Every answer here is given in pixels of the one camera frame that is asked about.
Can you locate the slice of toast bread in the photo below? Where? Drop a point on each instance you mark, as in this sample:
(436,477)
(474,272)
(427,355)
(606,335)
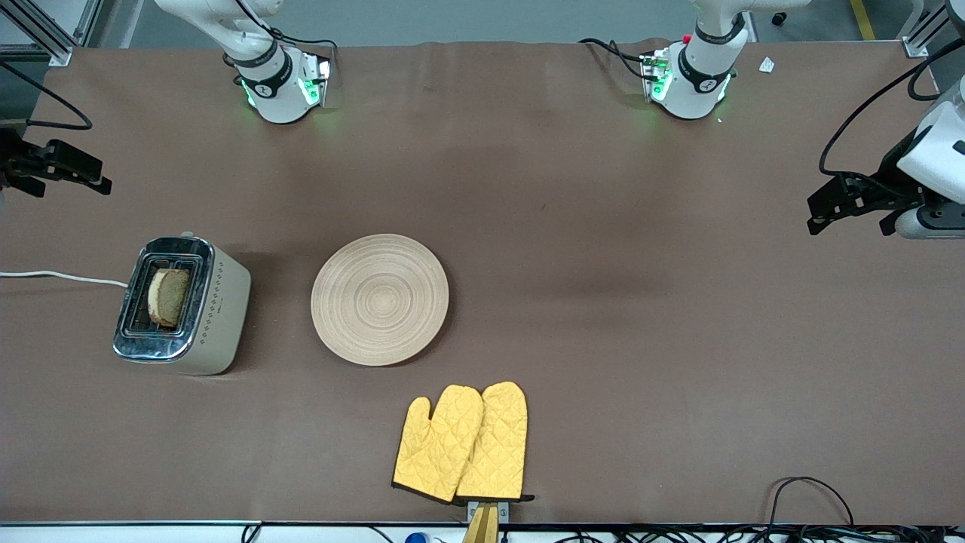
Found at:
(170,298)

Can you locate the beige chrome-topped toaster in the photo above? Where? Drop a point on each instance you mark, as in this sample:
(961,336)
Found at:
(219,317)

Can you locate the brown table cover mat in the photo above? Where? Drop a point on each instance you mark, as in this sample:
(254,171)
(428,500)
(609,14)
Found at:
(565,188)

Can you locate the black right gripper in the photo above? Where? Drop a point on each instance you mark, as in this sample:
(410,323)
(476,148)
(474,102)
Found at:
(16,161)

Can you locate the small metal bracket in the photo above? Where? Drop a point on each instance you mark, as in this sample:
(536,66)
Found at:
(503,513)

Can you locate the aluminium frame profile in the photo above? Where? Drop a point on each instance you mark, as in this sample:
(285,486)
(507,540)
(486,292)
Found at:
(921,34)
(45,34)

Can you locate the small white paper scrap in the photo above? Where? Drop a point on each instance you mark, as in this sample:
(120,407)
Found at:
(767,65)

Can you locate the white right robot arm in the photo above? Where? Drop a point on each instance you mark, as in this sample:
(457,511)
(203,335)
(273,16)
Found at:
(279,90)

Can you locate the small blue round object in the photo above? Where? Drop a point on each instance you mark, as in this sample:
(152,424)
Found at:
(416,538)

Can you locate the round wooden plate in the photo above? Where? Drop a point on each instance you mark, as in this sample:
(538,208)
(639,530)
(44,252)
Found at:
(380,300)

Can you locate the yellow quilted oven mitt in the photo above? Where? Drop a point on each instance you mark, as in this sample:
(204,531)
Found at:
(433,452)
(501,445)

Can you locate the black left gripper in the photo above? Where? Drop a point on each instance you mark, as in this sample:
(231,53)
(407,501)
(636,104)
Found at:
(895,172)

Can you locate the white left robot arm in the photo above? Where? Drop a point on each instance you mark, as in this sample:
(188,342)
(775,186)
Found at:
(697,87)

